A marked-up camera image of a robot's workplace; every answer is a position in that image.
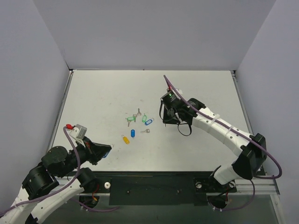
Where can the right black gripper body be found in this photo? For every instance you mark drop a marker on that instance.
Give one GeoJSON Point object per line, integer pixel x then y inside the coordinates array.
{"type": "Point", "coordinates": [168, 113]}

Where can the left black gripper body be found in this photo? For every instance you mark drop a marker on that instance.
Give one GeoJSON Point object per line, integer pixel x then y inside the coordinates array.
{"type": "Point", "coordinates": [92, 151]}

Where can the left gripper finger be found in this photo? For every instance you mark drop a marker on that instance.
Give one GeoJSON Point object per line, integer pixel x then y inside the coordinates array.
{"type": "Point", "coordinates": [98, 154]}
{"type": "Point", "coordinates": [97, 147]}

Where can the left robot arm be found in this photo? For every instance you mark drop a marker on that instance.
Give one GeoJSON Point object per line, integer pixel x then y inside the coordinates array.
{"type": "Point", "coordinates": [54, 181]}

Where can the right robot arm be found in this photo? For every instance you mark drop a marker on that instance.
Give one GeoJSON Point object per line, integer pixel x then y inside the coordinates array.
{"type": "Point", "coordinates": [243, 145]}

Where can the small green key tag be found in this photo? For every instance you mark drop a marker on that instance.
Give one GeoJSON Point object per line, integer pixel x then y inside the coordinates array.
{"type": "Point", "coordinates": [144, 118]}

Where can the yellow key tag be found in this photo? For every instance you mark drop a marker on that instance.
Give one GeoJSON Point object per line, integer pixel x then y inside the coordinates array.
{"type": "Point", "coordinates": [125, 139]}

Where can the dark blue key tag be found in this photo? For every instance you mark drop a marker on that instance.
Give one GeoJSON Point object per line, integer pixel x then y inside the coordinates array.
{"type": "Point", "coordinates": [132, 133]}

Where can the green key tag with key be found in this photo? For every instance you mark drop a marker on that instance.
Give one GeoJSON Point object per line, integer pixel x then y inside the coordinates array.
{"type": "Point", "coordinates": [131, 119]}

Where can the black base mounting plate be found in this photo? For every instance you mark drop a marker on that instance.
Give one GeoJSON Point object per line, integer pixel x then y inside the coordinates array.
{"type": "Point", "coordinates": [159, 187]}

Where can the blue key tag with ring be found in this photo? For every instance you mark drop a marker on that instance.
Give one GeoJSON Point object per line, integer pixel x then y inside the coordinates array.
{"type": "Point", "coordinates": [149, 121]}

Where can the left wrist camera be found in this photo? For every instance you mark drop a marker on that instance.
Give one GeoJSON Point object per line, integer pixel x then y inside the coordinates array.
{"type": "Point", "coordinates": [78, 133]}

